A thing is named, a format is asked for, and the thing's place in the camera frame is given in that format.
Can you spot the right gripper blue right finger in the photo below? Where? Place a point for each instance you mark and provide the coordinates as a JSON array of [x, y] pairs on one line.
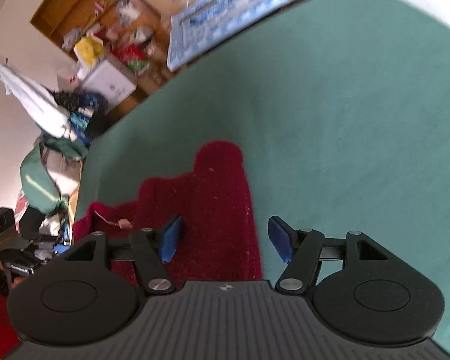
[[286, 240]]

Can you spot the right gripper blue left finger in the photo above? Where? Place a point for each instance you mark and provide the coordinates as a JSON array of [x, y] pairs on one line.
[[168, 238]]

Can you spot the dark red knit sweater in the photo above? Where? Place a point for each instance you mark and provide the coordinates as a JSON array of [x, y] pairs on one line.
[[217, 239]]

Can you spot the teal hanging garment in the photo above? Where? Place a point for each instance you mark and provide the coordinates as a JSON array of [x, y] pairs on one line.
[[51, 172]]

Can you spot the green table cloth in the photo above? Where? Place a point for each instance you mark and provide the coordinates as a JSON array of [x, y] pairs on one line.
[[341, 109]]

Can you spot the white hanging cloth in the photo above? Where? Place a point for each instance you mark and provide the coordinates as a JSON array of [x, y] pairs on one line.
[[38, 103]]

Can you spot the white cardboard box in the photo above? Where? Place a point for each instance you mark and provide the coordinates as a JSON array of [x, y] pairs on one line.
[[112, 80]]

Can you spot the wooden shelf with clutter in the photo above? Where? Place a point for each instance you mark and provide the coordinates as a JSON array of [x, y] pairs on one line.
[[116, 20]]

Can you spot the blue white patterned storage bag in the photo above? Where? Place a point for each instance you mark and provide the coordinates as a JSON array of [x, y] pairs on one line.
[[205, 24]]

